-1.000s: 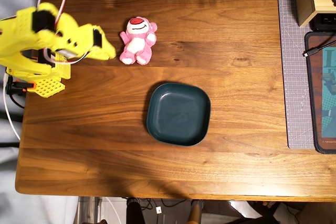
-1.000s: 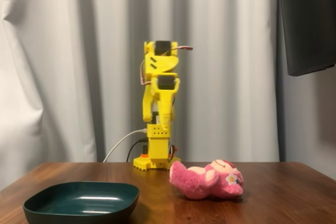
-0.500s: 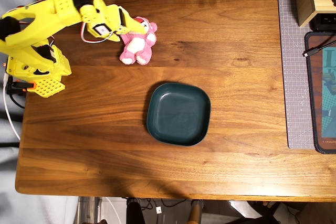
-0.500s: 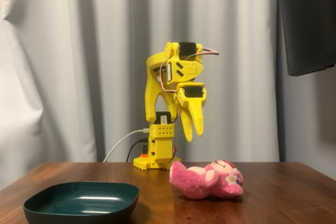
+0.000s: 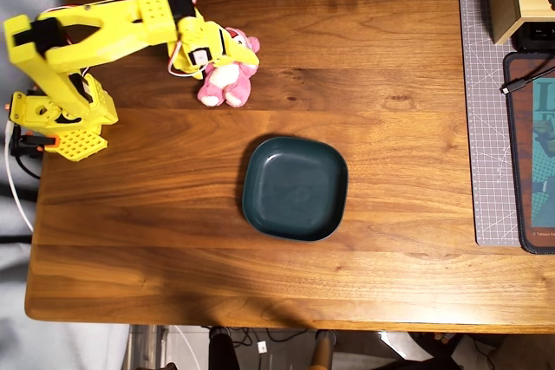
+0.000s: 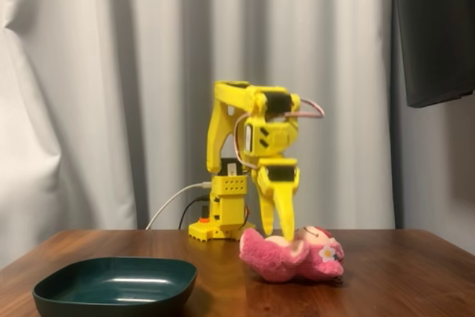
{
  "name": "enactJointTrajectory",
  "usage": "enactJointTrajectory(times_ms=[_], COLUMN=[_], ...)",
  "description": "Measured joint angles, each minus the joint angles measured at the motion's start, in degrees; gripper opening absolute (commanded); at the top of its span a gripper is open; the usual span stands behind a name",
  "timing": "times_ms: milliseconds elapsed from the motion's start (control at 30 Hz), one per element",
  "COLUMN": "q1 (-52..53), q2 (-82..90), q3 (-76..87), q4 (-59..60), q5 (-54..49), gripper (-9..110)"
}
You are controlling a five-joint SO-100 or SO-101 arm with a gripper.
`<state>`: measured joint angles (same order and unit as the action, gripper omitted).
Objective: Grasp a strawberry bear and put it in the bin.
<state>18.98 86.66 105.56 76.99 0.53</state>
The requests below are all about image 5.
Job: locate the black electronic device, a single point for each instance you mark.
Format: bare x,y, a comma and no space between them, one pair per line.
535,36

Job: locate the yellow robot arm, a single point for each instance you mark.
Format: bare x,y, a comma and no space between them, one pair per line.
108,27

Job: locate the grey cutting mat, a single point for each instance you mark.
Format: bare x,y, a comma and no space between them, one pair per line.
485,127

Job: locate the pink strawberry bear plush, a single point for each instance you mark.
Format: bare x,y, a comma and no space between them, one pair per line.
227,84

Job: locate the dark printed mouse pad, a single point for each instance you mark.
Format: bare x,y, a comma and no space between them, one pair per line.
522,170

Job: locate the dark teal square plate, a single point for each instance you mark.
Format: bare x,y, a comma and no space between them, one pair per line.
295,190

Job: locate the yellow moving gripper finger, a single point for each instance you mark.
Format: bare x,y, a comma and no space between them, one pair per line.
248,56

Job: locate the grey metal rack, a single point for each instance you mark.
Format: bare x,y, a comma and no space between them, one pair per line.
147,344

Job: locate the small white adapter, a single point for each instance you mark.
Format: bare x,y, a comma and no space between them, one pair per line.
262,347

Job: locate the black table leg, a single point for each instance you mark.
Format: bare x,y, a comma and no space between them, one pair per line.
221,352

